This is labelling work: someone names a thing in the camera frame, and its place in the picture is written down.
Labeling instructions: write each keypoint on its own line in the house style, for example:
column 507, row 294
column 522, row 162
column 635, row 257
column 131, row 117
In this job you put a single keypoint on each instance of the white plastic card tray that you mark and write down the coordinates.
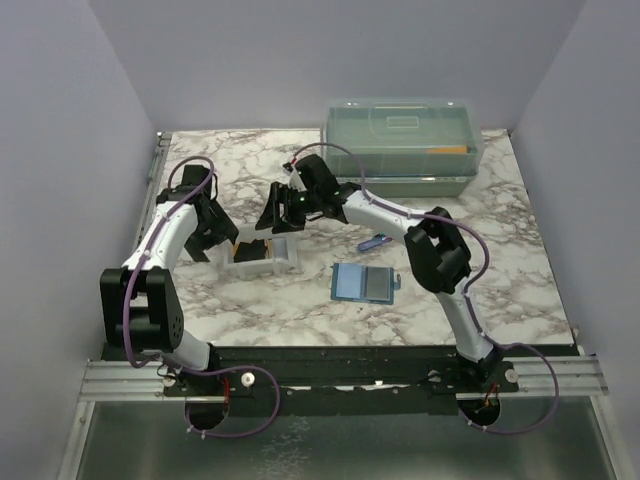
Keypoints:
column 267, row 266

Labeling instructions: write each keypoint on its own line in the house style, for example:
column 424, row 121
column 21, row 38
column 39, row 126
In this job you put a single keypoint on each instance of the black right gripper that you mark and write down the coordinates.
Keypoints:
column 271, row 215

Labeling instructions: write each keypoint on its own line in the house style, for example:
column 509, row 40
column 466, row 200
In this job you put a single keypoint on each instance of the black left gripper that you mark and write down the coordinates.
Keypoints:
column 224, row 228

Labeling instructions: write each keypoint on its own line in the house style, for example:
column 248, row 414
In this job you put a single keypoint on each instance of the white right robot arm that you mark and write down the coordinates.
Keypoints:
column 438, row 255

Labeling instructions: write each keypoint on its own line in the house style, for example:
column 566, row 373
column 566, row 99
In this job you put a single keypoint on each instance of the blue transparent handle screwdriver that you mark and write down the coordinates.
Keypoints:
column 373, row 242

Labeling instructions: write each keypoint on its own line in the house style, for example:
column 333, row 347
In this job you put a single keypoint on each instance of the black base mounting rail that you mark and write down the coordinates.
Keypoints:
column 262, row 372

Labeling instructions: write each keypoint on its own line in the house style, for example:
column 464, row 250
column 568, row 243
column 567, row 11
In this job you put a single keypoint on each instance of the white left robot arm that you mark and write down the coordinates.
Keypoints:
column 141, row 307

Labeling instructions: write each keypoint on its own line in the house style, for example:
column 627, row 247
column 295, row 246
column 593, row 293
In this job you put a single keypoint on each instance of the clear lidded storage box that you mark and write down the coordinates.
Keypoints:
column 407, row 148

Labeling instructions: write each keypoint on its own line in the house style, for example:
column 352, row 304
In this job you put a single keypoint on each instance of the blue leather card holder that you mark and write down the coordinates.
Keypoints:
column 364, row 284

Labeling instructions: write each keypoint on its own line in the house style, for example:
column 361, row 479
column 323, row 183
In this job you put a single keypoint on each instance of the aluminium frame rail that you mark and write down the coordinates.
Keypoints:
column 118, row 381

